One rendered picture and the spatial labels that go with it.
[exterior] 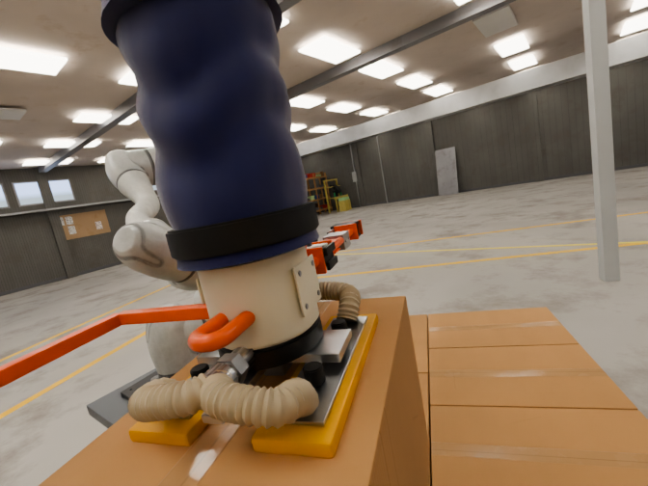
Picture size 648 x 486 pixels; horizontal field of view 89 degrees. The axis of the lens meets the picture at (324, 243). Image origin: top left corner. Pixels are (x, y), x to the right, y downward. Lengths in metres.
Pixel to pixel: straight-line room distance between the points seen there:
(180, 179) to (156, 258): 0.35
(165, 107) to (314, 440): 0.42
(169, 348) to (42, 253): 13.85
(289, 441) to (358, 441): 0.08
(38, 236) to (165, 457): 14.63
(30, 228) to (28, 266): 1.30
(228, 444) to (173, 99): 0.42
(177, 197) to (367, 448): 0.37
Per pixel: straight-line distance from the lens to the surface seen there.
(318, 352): 0.51
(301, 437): 0.43
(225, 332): 0.43
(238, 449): 0.47
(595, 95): 3.98
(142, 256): 0.77
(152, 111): 0.49
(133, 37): 0.51
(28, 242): 15.00
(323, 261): 0.72
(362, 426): 0.45
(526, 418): 1.32
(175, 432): 0.52
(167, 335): 1.29
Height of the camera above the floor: 1.35
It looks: 9 degrees down
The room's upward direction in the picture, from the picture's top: 11 degrees counter-clockwise
